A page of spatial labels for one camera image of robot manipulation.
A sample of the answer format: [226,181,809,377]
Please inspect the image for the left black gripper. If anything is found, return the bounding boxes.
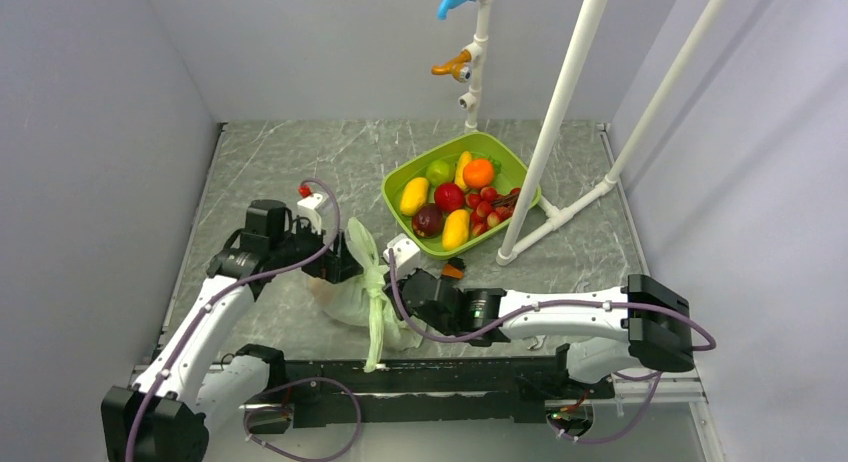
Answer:
[270,215,362,283]

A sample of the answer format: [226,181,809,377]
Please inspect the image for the light green plastic bag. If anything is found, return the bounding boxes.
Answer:
[307,217,423,373]

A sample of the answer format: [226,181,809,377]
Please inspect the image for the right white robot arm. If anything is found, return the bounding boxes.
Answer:
[384,269,698,397]

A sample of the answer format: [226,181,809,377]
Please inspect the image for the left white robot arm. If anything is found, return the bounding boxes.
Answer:
[101,193,359,461]

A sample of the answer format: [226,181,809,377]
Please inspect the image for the orange black small tool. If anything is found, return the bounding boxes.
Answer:
[441,257,466,280]

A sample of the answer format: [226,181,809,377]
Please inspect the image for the yellow mango front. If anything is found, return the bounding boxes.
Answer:
[441,209,470,251]

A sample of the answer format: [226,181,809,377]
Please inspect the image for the yellow mango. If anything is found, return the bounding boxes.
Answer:
[399,177,430,217]
[441,209,470,251]

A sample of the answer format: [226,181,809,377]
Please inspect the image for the dark purple mangosteen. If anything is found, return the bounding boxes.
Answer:
[412,203,445,239]

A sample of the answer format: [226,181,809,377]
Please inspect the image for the green plastic basket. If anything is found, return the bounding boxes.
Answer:
[381,132,528,259]

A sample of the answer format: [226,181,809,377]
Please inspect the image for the red apple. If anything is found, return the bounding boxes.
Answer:
[433,182,465,213]

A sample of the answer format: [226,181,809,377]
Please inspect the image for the yellow mango left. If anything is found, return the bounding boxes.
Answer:
[399,177,430,217]

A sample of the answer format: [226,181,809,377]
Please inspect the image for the yellow banana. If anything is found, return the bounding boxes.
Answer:
[454,151,473,192]

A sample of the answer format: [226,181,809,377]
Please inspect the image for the green apple in basket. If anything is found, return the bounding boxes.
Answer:
[425,160,456,188]

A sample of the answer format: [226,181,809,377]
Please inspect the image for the orange fruit in basket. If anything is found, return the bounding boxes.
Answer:
[464,158,497,190]

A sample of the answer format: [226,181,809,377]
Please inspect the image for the orange faucet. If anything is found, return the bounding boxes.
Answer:
[430,50,472,83]

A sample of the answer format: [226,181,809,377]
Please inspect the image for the white pipe with faucets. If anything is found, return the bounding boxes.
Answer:
[459,0,493,133]

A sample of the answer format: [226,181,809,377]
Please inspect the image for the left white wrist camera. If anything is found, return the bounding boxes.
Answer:
[296,184,329,235]

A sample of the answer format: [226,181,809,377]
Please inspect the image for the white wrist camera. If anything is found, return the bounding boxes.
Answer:
[296,184,329,235]
[383,234,421,277]

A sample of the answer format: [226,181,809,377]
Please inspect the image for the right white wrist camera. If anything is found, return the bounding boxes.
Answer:
[383,234,421,277]

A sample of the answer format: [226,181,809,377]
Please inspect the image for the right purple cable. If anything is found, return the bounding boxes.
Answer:
[386,248,718,354]

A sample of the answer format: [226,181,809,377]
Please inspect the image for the purple cable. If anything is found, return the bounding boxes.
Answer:
[386,248,718,354]
[124,177,342,462]

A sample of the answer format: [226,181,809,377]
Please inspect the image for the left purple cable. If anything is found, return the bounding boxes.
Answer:
[124,177,342,462]

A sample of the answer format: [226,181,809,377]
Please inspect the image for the white pvc pipe frame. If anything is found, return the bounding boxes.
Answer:
[496,0,728,266]

